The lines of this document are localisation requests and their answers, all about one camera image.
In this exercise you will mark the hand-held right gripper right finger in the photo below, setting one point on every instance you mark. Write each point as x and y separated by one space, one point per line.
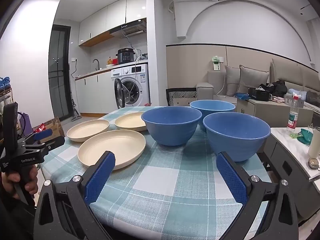
231 177

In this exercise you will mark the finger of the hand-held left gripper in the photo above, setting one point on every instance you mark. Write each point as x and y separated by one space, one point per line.
42 135
53 142

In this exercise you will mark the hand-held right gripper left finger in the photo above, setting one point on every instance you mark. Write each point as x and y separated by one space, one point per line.
100 177

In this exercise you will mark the cream plate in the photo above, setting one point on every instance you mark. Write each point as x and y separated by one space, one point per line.
87 130
112 147
128 121

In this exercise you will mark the blue bowl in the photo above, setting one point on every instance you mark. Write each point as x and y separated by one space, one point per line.
212 106
171 127
236 137

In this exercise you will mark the person's left hand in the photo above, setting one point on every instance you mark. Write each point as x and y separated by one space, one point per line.
11 180

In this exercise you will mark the red snack packet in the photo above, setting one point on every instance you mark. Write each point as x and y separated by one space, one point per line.
40 128

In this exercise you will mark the brown cardboard box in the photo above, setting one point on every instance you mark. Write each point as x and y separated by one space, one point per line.
56 127

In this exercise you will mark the purple bag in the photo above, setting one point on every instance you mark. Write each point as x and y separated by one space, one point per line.
25 125

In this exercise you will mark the stick vacuum cleaner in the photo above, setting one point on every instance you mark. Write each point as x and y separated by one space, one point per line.
76 118

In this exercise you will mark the wooden shoe rack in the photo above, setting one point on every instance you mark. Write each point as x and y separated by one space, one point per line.
10 97

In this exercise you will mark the teal checked tablecloth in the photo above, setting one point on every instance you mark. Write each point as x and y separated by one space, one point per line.
175 180

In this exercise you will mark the black framed glass door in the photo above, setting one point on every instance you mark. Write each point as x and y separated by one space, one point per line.
58 80

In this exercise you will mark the group of assorted shoes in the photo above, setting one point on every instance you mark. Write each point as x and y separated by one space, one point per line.
4 82

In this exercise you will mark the white kitchen counter cabinet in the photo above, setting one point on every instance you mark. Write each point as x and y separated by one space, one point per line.
95 92

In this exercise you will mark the white marble side table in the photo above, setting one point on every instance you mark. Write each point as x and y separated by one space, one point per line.
295 150

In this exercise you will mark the beige bedside cabinet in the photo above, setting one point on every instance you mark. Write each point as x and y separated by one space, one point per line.
270 112

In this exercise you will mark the blue plastic bag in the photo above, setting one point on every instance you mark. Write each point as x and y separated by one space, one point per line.
242 96

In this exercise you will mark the small round metal object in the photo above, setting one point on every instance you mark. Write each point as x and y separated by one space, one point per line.
314 163

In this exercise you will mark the clear water bottle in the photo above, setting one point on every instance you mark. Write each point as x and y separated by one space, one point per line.
292 117

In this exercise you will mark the black plastic basket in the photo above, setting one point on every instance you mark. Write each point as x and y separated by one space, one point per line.
257 95

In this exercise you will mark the red cardboard box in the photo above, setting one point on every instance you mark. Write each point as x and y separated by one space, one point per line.
148 104

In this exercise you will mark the metal kitchen faucet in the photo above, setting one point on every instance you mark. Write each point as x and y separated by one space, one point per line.
98 66

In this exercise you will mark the cream tumbler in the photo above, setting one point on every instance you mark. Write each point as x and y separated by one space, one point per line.
315 142

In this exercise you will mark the green white tissue box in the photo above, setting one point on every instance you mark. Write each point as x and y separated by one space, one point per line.
287 101

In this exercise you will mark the black white patterned folding mat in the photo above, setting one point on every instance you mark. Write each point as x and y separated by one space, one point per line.
182 95

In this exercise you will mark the grey sofa cushion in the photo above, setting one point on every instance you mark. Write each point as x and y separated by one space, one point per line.
232 80
252 80

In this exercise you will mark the black clothes pile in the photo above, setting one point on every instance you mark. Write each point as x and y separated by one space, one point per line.
277 88

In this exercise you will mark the white washing machine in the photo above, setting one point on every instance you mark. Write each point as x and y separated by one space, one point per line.
140 80

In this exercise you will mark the light blue pillow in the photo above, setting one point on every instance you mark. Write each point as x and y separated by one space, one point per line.
301 93

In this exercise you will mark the black pressure cooker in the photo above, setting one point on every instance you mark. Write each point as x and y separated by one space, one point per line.
125 56

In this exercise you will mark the dark green jacket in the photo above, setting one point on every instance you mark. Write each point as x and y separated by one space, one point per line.
313 96

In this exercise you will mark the beige upholstered bed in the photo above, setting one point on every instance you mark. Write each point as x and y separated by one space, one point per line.
287 72

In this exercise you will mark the steel range hood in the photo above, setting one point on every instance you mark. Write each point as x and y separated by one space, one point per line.
130 27

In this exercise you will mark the white green wall device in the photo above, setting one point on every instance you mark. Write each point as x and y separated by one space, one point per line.
217 65

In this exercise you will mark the white wall cabinets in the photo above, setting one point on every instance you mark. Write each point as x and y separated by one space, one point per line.
100 22

